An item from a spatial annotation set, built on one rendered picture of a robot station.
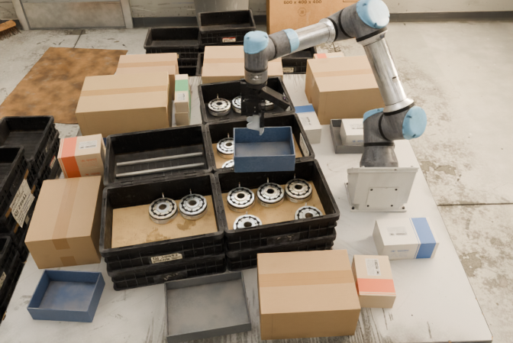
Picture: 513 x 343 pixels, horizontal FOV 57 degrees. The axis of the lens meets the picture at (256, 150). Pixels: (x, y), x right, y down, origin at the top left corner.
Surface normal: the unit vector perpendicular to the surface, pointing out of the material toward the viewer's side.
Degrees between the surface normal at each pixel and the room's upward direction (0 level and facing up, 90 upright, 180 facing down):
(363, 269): 0
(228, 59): 0
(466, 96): 0
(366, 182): 90
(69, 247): 90
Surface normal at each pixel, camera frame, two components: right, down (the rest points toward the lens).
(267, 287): 0.00, -0.76
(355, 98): 0.12, 0.65
